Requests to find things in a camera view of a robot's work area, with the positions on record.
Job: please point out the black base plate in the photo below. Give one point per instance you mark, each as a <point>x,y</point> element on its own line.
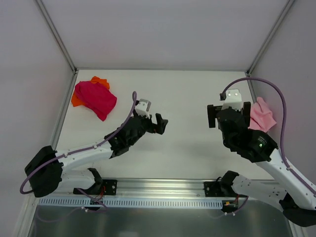
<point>102,187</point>
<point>218,189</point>

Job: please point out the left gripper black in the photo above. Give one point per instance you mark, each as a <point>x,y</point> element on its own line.
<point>153,124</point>

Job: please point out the aluminium mounting rail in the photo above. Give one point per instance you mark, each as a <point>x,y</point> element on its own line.
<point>170,188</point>

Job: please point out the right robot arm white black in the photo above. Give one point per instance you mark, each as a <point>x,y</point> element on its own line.
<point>291,196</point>

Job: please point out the magenta folded t shirt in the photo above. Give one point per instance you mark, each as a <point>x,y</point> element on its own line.
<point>96,97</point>

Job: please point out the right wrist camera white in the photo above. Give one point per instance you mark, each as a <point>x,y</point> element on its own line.
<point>231,99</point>

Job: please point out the white slotted cable duct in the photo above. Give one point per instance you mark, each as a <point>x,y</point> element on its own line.
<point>133,202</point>

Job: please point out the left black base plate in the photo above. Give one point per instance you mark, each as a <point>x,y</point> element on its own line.
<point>102,187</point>

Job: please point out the light pink t shirt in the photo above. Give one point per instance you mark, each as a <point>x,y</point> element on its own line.
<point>261,117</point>

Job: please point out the right aluminium frame post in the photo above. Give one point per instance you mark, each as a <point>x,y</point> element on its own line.
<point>272,32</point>

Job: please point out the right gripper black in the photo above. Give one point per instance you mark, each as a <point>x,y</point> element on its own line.
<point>212,115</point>

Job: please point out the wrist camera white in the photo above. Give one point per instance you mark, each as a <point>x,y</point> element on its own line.
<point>142,108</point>
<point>231,99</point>

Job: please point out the left aluminium frame post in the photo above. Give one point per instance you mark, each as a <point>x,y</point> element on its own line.
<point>50,24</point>

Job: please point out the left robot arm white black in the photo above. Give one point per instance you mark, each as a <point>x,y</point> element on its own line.
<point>51,171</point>

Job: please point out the orange folded t shirt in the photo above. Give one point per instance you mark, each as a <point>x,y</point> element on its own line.
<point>77,102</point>

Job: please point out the aluminium frame post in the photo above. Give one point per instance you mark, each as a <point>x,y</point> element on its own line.
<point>272,32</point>
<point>50,24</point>

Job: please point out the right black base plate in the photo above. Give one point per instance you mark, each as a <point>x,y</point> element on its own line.
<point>218,189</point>

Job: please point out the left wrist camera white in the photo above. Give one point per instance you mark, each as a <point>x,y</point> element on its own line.
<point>142,108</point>

